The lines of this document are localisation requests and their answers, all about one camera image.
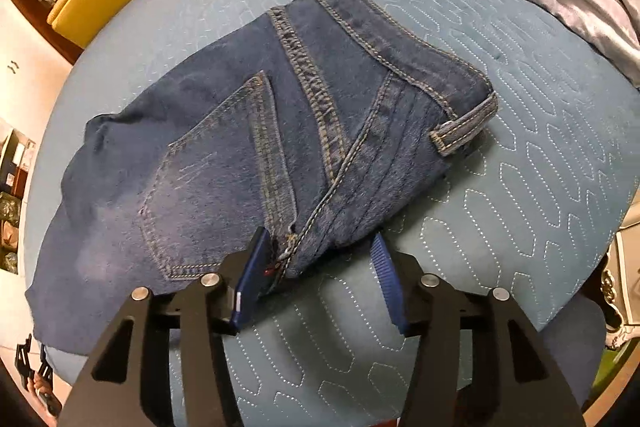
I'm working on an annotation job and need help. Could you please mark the white wall shelf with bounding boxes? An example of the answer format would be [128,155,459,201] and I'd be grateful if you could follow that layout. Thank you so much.
[0,127,38,278]

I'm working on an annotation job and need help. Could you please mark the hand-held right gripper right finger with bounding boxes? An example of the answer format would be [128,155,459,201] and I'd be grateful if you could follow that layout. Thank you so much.
[370,234,586,427]

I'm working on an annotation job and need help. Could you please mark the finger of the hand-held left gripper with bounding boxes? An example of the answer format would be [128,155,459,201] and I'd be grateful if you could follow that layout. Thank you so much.
[15,337,55,400]

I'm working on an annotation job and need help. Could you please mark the white ornate furniture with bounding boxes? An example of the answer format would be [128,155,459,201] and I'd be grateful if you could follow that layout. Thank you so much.
[602,227,640,350]

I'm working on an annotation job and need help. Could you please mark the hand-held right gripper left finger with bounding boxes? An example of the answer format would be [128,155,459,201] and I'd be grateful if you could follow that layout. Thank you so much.
[59,227,273,427]

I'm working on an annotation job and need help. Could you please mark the blue denim pants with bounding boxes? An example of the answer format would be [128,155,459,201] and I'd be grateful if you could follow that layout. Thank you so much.
[25,0,499,355]

